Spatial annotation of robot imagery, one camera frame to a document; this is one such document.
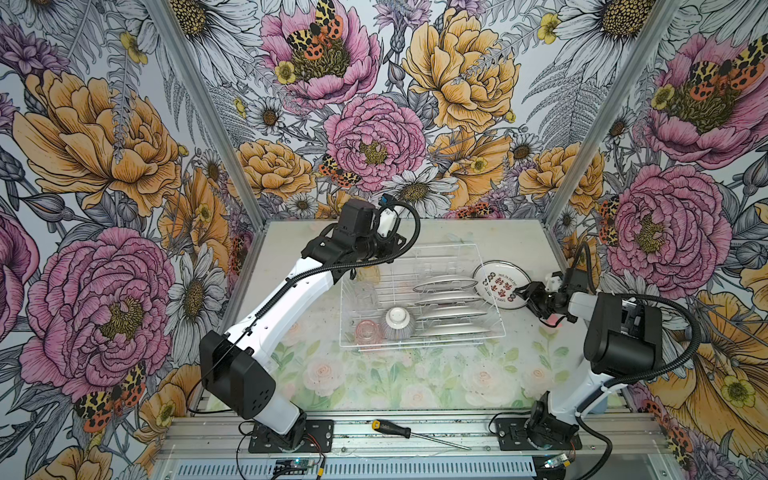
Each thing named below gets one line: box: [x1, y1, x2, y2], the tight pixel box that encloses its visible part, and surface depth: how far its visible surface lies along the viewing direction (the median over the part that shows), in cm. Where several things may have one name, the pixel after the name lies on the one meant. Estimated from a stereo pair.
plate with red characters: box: [472, 260, 531, 310], surface depth 105 cm
